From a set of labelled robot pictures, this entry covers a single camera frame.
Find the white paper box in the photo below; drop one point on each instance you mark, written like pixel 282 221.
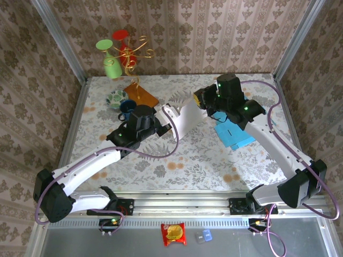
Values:
pixel 190 117

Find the blue paper box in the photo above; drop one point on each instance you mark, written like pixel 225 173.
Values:
pixel 230 134

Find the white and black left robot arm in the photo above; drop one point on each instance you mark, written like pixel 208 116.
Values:
pixel 88 163

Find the dark blue mug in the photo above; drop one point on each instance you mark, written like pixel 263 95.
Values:
pixel 126 107

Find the brown wooden board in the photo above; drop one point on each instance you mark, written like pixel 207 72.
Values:
pixel 146 97

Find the leaf pattern bowl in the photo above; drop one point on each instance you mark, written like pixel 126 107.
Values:
pixel 115 97

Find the green wine glass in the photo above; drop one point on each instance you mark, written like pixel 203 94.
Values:
pixel 112 70

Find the red wine glass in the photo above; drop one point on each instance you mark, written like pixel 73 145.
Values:
pixel 119 34

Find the small black controller board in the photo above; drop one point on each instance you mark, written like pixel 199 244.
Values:
pixel 254 222
pixel 107 222

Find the red snack packet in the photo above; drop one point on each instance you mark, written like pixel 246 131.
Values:
pixel 173 234

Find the grey metal sheet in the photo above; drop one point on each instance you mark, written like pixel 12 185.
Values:
pixel 134 243

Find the small grey card packet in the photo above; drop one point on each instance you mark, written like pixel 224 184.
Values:
pixel 198 237

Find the small blue card packet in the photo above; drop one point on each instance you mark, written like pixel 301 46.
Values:
pixel 207 234

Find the aluminium table side rail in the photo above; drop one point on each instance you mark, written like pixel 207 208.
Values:
pixel 293 128
pixel 75 112

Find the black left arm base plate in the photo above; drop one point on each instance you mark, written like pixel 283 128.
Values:
pixel 130 206

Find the aluminium frame post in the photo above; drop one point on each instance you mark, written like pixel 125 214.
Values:
pixel 297 34
pixel 61 40

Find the aluminium mounting rail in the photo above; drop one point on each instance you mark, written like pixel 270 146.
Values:
pixel 182 203

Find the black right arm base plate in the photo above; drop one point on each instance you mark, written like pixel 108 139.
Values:
pixel 232 203

